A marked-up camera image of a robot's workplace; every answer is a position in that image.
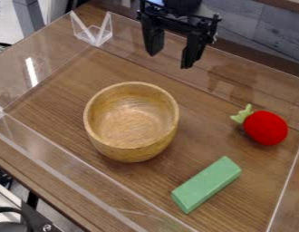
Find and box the brown wooden bowl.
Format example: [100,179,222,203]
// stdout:
[84,82,180,163]

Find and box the clear acrylic tray enclosure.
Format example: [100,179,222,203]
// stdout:
[0,4,299,232]

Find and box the red plush strawberry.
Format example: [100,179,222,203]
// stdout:
[229,103,288,146]

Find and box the clear acrylic corner bracket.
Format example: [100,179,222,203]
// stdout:
[70,11,112,47]

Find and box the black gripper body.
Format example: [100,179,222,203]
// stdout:
[137,0,221,44]

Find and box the green rectangular block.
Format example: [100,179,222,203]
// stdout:
[170,156,241,214]

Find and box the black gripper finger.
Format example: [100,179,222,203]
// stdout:
[181,31,206,69]
[141,14,164,56]

